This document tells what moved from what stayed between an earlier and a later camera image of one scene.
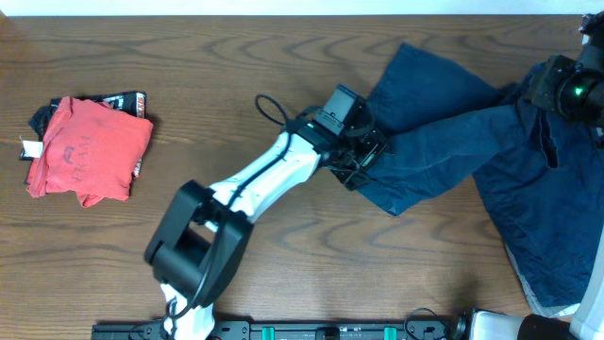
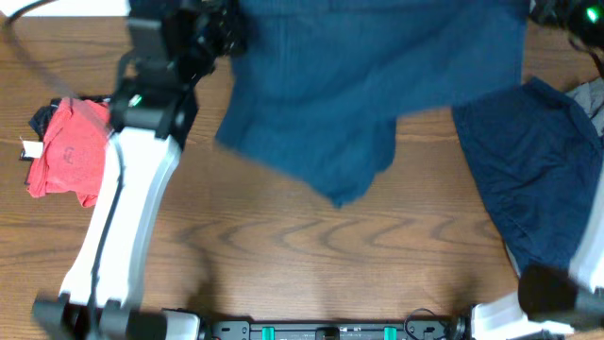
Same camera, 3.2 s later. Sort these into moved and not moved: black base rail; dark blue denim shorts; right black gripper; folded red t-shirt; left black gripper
Moved: dark blue denim shorts; right black gripper; left black gripper
Not moved: folded red t-shirt; black base rail
